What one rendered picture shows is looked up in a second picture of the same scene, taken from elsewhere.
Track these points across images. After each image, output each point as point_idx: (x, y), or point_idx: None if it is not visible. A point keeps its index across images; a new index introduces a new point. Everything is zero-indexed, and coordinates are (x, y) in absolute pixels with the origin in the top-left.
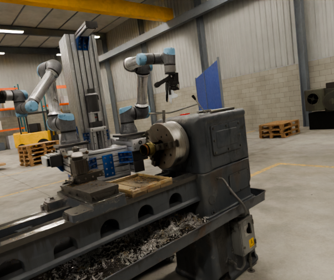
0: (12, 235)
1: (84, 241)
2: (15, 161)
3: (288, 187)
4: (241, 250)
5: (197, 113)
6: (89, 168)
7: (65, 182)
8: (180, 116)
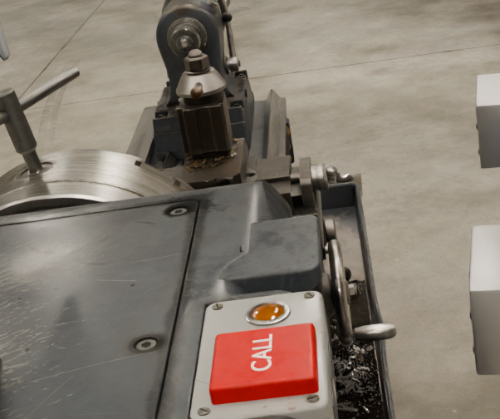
0: (164, 161)
1: None
2: None
3: None
4: None
5: (56, 415)
6: None
7: (300, 158)
8: (8, 222)
